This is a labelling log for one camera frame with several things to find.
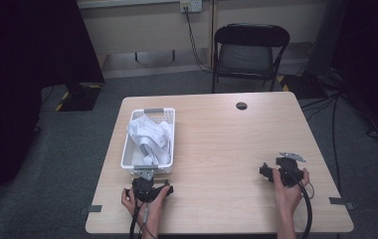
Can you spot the white plastic basket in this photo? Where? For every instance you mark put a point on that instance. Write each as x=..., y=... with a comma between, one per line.
x=128, y=159

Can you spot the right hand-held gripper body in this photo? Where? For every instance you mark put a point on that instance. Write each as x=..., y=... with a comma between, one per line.
x=289, y=172

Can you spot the white cloth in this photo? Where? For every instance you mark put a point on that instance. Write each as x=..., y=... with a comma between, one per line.
x=149, y=134

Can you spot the black folding chair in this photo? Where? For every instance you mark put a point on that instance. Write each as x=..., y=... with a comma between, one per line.
x=245, y=58

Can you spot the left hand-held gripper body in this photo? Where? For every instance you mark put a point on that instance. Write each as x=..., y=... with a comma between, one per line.
x=142, y=190

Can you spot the white wall socket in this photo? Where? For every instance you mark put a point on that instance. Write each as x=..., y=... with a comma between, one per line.
x=191, y=5

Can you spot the black curtain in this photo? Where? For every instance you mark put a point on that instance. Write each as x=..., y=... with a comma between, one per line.
x=369, y=49
x=18, y=66

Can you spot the person's left hand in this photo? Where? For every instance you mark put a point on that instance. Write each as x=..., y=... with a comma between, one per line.
x=153, y=212

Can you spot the black stand base striped edge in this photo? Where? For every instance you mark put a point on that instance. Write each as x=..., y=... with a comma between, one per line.
x=304, y=87
x=81, y=98

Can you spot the person's right hand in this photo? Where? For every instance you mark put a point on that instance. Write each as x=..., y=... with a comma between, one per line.
x=288, y=199

